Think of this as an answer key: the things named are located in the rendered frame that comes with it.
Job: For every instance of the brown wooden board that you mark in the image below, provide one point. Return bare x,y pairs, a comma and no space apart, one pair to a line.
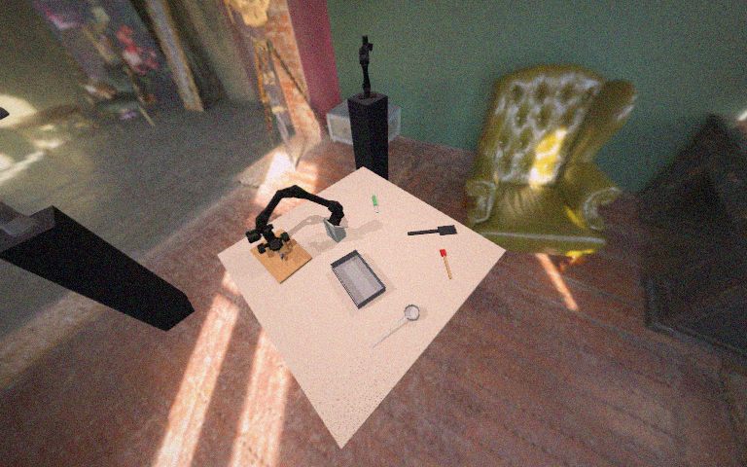
294,257

